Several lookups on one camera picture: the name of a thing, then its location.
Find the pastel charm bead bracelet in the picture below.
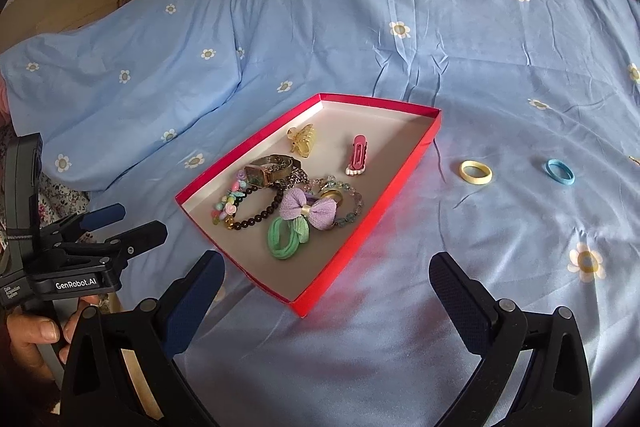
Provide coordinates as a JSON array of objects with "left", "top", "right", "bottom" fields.
[{"left": 210, "top": 170, "right": 252, "bottom": 227}]

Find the green fabric hair scrunchie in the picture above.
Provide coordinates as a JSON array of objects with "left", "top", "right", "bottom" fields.
[{"left": 267, "top": 217, "right": 310, "bottom": 260}]

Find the black bead bracelet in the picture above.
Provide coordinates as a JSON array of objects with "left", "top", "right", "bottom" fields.
[{"left": 224, "top": 184, "right": 288, "bottom": 232}]

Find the gold square wrist watch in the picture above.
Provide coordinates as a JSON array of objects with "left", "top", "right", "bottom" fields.
[{"left": 244, "top": 154, "right": 303, "bottom": 187}]

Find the purple bow hair tie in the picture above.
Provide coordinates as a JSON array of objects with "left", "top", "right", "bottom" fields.
[{"left": 278, "top": 185, "right": 340, "bottom": 232}]

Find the silver chain bracelet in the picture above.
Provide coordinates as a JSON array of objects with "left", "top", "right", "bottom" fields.
[{"left": 286, "top": 166, "right": 312, "bottom": 188}]

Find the pastel crystal bead bracelet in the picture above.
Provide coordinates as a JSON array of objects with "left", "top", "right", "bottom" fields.
[{"left": 309, "top": 174, "right": 366, "bottom": 229}]

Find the pink snap hair clip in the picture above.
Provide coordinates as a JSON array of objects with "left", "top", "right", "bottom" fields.
[{"left": 345, "top": 134, "right": 368, "bottom": 176}]

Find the yellow hair claw clip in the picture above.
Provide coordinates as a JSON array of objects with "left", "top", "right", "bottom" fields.
[{"left": 286, "top": 124, "right": 317, "bottom": 158}]

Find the person's left hand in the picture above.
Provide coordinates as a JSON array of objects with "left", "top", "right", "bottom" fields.
[{"left": 6, "top": 295, "right": 101, "bottom": 383}]

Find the light blue floral bedsheet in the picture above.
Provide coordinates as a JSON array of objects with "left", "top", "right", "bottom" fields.
[{"left": 1, "top": 0, "right": 639, "bottom": 426}]

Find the red shallow cardboard box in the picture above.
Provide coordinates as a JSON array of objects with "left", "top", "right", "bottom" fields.
[{"left": 176, "top": 93, "right": 442, "bottom": 317}]

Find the yellow hair tie ring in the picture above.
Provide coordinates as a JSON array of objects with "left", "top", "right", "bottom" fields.
[{"left": 458, "top": 159, "right": 495, "bottom": 186}]

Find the blue hair tie ring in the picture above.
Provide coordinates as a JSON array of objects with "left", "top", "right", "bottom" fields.
[{"left": 543, "top": 158, "right": 577, "bottom": 186}]

